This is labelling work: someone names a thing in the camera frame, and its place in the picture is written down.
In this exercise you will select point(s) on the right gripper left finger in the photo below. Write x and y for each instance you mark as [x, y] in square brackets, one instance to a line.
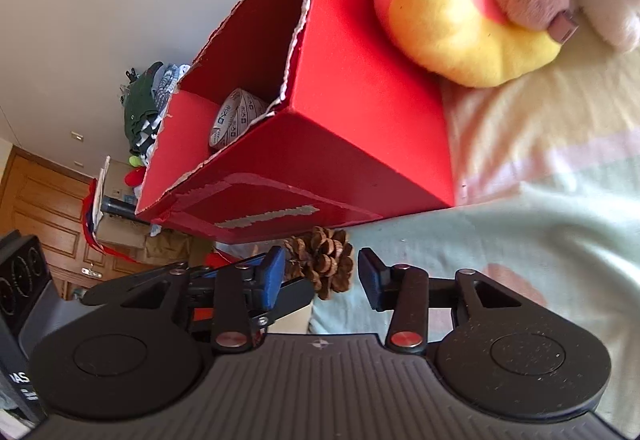
[231, 306]

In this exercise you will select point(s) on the brown cardboard box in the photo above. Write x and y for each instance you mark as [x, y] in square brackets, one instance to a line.
[114, 208]

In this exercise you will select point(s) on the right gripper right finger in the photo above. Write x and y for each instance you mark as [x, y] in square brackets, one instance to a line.
[409, 293]

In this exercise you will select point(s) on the large red cardboard box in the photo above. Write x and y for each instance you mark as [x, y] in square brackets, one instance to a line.
[353, 131]

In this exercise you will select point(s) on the red white small plush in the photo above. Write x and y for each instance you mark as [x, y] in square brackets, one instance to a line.
[135, 177]

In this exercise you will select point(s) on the yellow red bear plush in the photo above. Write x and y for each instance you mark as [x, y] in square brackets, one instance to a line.
[470, 42]

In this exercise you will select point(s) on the green frog plush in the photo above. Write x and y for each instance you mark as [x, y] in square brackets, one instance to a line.
[135, 161]

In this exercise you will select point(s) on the light green bed sheet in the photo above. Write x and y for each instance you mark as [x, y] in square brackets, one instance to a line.
[546, 174]

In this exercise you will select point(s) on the pile of folded clothes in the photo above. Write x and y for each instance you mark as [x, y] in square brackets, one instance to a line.
[144, 100]

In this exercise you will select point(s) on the brown pine cone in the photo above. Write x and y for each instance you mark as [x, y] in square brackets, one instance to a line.
[324, 257]

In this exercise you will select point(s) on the printed packing tape roll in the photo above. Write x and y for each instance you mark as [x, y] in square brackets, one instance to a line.
[234, 117]

